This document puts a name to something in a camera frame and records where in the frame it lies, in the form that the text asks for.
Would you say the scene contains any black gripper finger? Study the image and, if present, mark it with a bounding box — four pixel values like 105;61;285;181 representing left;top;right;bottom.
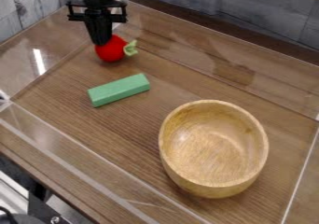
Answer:
85;17;105;46
103;19;113;44

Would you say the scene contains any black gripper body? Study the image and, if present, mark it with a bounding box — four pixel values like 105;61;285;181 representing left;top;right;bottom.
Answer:
66;0;127;23

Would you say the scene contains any red plush fruit green stem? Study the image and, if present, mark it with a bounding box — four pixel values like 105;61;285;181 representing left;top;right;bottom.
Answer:
95;35;139;63

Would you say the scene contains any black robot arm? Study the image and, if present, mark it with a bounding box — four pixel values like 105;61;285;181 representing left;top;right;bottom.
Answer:
67;0;127;46

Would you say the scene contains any green rectangular block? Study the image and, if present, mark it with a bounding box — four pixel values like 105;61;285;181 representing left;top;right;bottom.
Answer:
87;74;151;107

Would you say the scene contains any light wooden bowl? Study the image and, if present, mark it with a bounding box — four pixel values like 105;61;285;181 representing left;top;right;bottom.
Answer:
159;100;270;199

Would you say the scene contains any clear acrylic tray enclosure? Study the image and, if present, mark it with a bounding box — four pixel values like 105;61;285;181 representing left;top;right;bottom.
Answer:
0;4;319;224

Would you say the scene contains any black bracket bottom left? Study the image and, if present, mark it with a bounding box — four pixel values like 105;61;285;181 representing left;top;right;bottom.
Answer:
29;193;71;224

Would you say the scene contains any black cable bottom left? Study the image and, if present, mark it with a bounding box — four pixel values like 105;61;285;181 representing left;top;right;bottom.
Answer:
0;205;21;224

